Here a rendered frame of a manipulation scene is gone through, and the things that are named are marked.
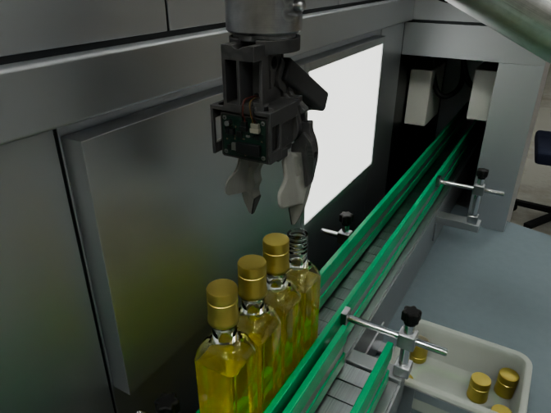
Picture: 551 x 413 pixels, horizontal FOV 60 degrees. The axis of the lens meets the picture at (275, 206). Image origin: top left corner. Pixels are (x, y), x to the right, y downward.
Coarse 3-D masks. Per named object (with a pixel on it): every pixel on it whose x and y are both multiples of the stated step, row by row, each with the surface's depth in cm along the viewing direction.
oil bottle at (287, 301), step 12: (288, 288) 62; (276, 300) 61; (288, 300) 62; (300, 300) 65; (288, 312) 62; (300, 312) 66; (288, 324) 63; (300, 324) 67; (288, 336) 64; (300, 336) 68; (288, 348) 65; (288, 360) 66; (288, 372) 67
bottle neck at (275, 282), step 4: (268, 276) 61; (272, 276) 61; (276, 276) 61; (280, 276) 61; (284, 276) 61; (268, 280) 62; (272, 280) 61; (276, 280) 61; (280, 280) 61; (284, 280) 62; (268, 284) 62; (272, 284) 62; (276, 284) 61; (280, 284) 62; (284, 284) 62; (272, 288) 62; (276, 288) 62; (280, 288) 62
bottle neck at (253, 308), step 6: (246, 300) 56; (258, 300) 56; (264, 300) 58; (246, 306) 57; (252, 306) 57; (258, 306) 57; (264, 306) 58; (246, 312) 57; (252, 312) 57; (258, 312) 57
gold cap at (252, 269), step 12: (240, 264) 55; (252, 264) 55; (264, 264) 55; (240, 276) 55; (252, 276) 54; (264, 276) 55; (240, 288) 56; (252, 288) 55; (264, 288) 56; (252, 300) 56
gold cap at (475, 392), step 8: (472, 376) 85; (480, 376) 85; (488, 376) 85; (472, 384) 84; (480, 384) 83; (488, 384) 83; (472, 392) 85; (480, 392) 84; (488, 392) 84; (472, 400) 85; (480, 400) 85
